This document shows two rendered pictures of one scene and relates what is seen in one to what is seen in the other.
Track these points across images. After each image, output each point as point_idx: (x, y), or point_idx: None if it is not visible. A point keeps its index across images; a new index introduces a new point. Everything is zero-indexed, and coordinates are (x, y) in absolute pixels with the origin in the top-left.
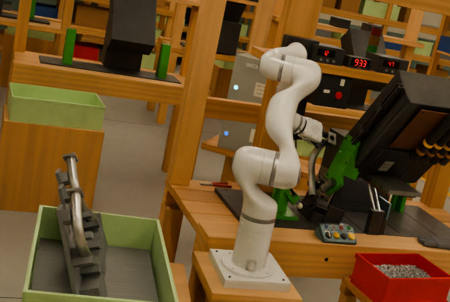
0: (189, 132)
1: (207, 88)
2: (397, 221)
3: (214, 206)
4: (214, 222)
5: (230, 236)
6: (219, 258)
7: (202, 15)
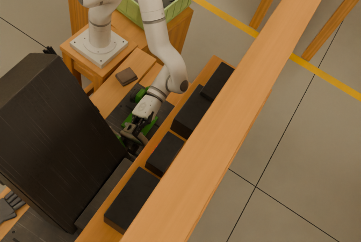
0: None
1: None
2: (59, 230)
3: (177, 99)
4: (155, 75)
5: (129, 57)
6: (116, 37)
7: None
